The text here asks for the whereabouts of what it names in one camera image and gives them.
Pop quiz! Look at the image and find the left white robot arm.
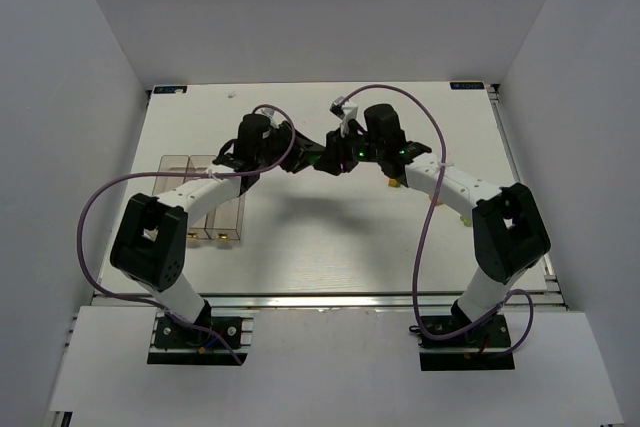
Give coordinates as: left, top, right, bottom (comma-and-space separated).
110, 113, 325, 330

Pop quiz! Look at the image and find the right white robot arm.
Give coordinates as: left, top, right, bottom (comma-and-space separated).
314, 101, 551, 331

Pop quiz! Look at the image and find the right clear container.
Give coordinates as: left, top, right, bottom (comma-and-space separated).
205, 195, 245, 242

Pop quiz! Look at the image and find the clear container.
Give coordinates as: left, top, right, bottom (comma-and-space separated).
152, 155, 189, 196
186, 155, 216, 241
205, 195, 245, 242

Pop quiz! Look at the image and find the left clear container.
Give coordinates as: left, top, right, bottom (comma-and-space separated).
152, 155, 189, 196

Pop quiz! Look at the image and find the middle clear container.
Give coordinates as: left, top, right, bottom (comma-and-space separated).
186, 155, 216, 241

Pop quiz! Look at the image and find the right blue table label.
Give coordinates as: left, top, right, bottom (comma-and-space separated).
449, 81, 485, 90

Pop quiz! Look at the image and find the blue table label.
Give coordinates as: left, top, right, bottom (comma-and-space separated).
152, 85, 187, 95
449, 81, 485, 90

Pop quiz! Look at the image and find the left blue table label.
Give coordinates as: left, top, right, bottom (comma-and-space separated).
152, 85, 187, 95

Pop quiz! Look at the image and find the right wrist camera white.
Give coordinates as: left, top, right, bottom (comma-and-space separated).
330, 97, 358, 137

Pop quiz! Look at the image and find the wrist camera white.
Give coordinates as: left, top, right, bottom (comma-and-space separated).
330, 97, 358, 137
253, 105, 277, 123

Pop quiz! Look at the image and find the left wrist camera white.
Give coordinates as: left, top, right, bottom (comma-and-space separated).
253, 105, 277, 123

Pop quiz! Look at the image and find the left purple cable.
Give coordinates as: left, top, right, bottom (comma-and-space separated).
77, 104, 296, 366

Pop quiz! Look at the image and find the purple cable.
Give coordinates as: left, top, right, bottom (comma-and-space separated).
342, 85, 535, 356
77, 104, 296, 366

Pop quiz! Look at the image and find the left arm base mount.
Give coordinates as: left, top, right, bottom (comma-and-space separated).
147, 314, 254, 367

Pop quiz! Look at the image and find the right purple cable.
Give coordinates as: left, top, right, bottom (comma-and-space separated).
342, 85, 535, 356

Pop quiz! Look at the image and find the aluminium table rail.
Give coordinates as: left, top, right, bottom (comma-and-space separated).
91, 292, 566, 309

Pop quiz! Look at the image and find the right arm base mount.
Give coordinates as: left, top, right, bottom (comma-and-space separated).
408, 314, 515, 372

